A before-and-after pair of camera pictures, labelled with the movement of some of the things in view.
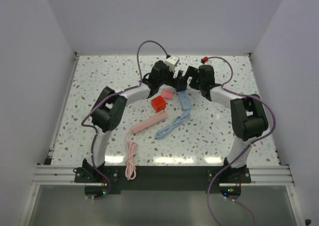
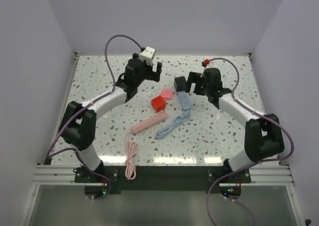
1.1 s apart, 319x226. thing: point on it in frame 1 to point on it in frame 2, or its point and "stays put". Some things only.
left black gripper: x=172 y=81 to x=153 y=76
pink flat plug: x=167 y=94 stays put
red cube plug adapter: x=158 y=104 stays put
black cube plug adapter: x=181 y=84 stays put
